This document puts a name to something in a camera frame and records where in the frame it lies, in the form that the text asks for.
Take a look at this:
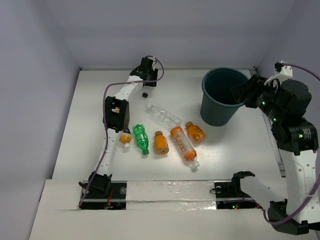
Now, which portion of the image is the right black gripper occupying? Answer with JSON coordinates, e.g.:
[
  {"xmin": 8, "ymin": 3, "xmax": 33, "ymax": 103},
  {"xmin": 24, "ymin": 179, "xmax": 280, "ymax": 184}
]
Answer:
[{"xmin": 230, "ymin": 73, "xmax": 285, "ymax": 123}]

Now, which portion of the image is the clear plastic water bottle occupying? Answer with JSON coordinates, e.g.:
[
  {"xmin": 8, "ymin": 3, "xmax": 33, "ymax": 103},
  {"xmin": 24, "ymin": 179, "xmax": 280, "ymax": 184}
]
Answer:
[{"xmin": 146, "ymin": 104, "xmax": 182, "ymax": 129}]

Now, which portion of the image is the orange juice bottle printed label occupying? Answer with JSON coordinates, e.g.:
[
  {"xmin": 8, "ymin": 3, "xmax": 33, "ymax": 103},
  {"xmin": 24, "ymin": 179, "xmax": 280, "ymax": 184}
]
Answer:
[{"xmin": 185, "ymin": 121, "xmax": 206, "ymax": 144}]

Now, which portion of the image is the green plastic soda bottle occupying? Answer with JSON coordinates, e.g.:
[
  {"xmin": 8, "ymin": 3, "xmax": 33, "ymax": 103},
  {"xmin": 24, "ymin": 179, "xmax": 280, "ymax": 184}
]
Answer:
[{"xmin": 132, "ymin": 124, "xmax": 149, "ymax": 156}]

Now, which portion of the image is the small orange bottle white cap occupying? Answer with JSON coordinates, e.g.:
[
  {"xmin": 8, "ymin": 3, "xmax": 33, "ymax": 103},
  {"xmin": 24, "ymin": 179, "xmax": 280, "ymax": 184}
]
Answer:
[{"xmin": 119, "ymin": 128, "xmax": 132, "ymax": 149}]

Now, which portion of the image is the orange juice bottle gold cap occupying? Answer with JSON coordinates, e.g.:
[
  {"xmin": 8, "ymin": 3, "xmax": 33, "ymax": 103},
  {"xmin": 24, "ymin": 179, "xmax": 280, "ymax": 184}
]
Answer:
[{"xmin": 154, "ymin": 131, "xmax": 169, "ymax": 155}]

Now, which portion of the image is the tall orange labelled bottle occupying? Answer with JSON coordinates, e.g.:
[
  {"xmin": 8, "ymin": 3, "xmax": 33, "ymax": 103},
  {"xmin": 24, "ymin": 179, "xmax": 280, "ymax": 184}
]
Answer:
[{"xmin": 170, "ymin": 126, "xmax": 200, "ymax": 170}]

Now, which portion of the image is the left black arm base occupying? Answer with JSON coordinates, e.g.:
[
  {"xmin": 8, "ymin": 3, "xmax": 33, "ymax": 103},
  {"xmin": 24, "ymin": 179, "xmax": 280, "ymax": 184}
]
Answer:
[{"xmin": 79, "ymin": 181, "xmax": 127, "ymax": 210}]

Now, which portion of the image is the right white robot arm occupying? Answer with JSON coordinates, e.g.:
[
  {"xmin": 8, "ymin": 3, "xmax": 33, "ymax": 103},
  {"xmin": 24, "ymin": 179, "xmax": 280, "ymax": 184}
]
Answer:
[{"xmin": 230, "ymin": 75, "xmax": 320, "ymax": 236}]

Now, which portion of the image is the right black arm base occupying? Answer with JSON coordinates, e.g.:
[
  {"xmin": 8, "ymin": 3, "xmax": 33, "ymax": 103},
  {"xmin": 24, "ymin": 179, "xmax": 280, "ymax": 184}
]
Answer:
[{"xmin": 209, "ymin": 181, "xmax": 261, "ymax": 210}]

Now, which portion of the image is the dark teal plastic bin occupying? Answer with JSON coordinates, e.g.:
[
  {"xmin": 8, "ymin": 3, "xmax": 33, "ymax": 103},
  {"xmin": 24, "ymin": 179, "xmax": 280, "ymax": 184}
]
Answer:
[{"xmin": 200, "ymin": 67, "xmax": 249, "ymax": 127}]

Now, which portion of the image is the silver tape strip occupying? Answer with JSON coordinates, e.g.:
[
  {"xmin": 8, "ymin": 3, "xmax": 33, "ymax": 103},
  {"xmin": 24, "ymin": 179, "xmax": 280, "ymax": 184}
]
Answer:
[{"xmin": 125, "ymin": 180, "xmax": 217, "ymax": 211}]

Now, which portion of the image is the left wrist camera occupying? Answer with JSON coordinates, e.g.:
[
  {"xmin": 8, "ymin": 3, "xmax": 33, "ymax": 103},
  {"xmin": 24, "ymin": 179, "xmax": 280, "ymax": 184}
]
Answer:
[{"xmin": 140, "ymin": 56, "xmax": 157, "ymax": 69}]

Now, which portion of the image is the right side metal rail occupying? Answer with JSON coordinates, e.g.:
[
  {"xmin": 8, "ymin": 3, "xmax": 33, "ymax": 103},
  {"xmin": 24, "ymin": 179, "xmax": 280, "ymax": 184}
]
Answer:
[{"xmin": 249, "ymin": 66, "xmax": 287, "ymax": 178}]

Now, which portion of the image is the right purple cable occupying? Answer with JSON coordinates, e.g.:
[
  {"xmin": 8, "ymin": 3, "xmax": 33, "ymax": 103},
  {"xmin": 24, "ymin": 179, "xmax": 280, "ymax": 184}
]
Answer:
[{"xmin": 261, "ymin": 63, "xmax": 320, "ymax": 224}]

